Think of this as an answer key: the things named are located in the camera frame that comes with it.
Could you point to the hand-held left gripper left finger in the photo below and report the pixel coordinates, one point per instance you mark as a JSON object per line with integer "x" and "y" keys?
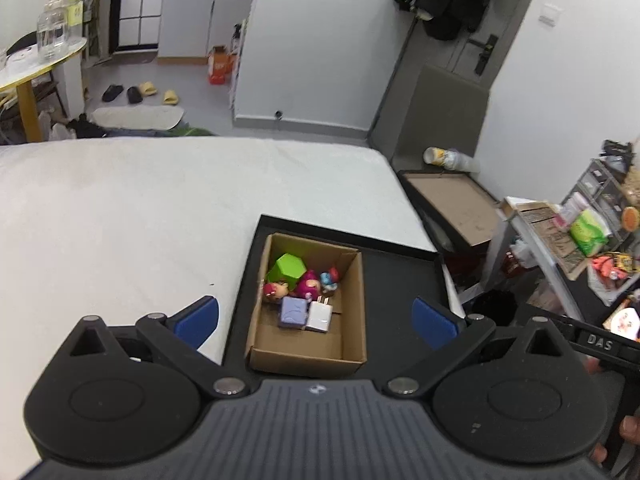
{"x": 197, "y": 317}

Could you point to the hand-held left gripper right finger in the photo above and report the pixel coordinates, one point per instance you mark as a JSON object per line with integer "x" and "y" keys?
{"x": 434, "y": 322}

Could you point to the black tray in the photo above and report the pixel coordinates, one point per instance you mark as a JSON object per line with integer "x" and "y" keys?
{"x": 395, "y": 290}

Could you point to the brown-haired girl figurine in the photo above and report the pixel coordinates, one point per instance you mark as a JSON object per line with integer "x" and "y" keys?
{"x": 276, "y": 291}

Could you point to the purple cube toy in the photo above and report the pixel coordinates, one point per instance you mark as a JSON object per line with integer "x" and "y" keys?
{"x": 292, "y": 313}

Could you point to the green hexagonal block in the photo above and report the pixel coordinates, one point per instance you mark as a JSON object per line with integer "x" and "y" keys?
{"x": 286, "y": 267}

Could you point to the red figurine with gold mug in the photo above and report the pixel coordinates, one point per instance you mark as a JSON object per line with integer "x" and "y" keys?
{"x": 330, "y": 279}

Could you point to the brown cardboard box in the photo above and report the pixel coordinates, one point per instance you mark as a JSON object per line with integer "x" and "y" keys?
{"x": 305, "y": 355}

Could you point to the pink bear figurine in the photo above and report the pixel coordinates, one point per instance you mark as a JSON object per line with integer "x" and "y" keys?
{"x": 307, "y": 286}

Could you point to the white plug charger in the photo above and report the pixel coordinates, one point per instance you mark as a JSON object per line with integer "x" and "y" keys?
{"x": 318, "y": 316}

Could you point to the person's right hand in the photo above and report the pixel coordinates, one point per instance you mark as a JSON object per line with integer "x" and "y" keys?
{"x": 631, "y": 427}

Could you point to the desk with white legs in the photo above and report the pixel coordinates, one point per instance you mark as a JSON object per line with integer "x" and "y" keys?
{"x": 575, "y": 290}

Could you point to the black trash bin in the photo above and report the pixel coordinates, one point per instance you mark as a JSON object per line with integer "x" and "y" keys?
{"x": 495, "y": 307}

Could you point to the red snack packets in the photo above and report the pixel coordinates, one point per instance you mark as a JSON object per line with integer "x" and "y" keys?
{"x": 612, "y": 275}

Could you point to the red basket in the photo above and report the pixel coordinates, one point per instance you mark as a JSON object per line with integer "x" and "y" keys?
{"x": 517, "y": 262}

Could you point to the green wet wipes pack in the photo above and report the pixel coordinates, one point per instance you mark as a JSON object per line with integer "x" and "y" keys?
{"x": 590, "y": 232}

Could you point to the black framed board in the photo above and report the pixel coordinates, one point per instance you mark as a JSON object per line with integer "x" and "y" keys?
{"x": 455, "y": 210}

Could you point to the printed cardboard sheet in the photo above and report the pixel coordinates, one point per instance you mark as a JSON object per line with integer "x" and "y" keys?
{"x": 542, "y": 230}

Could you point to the orange ball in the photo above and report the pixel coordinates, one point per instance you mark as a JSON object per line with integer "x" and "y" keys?
{"x": 632, "y": 217}

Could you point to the pink bottle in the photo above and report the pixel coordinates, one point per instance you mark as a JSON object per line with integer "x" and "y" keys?
{"x": 570, "y": 212}

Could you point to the grey drawer organiser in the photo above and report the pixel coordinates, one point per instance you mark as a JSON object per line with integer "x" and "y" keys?
{"x": 597, "y": 185}

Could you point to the woven basket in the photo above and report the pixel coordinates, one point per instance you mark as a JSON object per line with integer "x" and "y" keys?
{"x": 632, "y": 185}

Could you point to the stack of paper cups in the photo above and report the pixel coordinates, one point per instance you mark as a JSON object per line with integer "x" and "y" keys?
{"x": 450, "y": 159}

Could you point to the dark cloth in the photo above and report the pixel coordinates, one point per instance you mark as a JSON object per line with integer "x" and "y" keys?
{"x": 150, "y": 133}

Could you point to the black toy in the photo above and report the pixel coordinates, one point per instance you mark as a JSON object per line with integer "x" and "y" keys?
{"x": 617, "y": 149}

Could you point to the grey padded panel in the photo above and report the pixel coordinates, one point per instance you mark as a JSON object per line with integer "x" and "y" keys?
{"x": 435, "y": 115}

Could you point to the white floor mat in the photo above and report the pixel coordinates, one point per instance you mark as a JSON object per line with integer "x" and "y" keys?
{"x": 137, "y": 117}

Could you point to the yellow slipper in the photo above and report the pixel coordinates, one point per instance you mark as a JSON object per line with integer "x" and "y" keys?
{"x": 171, "y": 97}
{"x": 148, "y": 89}

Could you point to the black slipper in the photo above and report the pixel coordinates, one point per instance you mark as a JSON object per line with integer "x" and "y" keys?
{"x": 112, "y": 93}
{"x": 134, "y": 95}

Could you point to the orange cardboard box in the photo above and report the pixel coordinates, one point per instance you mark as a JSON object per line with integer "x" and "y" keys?
{"x": 220, "y": 66}

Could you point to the spray bottle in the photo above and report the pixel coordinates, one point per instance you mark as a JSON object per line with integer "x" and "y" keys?
{"x": 237, "y": 40}

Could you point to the white kitchen cabinet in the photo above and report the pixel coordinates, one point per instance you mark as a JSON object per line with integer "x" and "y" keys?
{"x": 200, "y": 25}

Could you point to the round table with yellow legs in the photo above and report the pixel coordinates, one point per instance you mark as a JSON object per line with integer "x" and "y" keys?
{"x": 40, "y": 67}

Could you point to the grey door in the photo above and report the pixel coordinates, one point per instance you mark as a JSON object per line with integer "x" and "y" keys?
{"x": 515, "y": 20}

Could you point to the black-framed glass door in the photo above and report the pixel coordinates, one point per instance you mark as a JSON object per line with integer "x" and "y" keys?
{"x": 137, "y": 5}

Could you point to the large clear glass bottle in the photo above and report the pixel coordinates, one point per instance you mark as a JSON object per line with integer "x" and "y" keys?
{"x": 52, "y": 32}

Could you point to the clear bottle with yellow label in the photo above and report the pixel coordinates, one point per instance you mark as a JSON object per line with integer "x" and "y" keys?
{"x": 77, "y": 15}

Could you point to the white light switch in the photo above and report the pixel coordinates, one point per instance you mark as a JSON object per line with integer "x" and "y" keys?
{"x": 550, "y": 14}

